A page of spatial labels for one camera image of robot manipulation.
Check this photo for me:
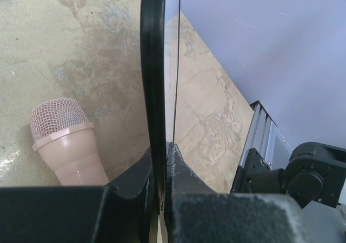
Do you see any white whiteboard black frame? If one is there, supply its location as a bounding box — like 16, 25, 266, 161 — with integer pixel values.
140, 0, 181, 211

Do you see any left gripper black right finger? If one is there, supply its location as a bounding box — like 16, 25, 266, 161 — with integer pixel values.
164, 145, 345, 242

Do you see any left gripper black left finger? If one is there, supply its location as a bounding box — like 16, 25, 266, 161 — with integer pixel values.
1, 151, 157, 242

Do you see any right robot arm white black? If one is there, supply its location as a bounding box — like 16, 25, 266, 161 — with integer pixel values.
282, 142, 345, 208

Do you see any pink toy microphone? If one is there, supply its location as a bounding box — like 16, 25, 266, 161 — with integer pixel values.
30, 98, 109, 186

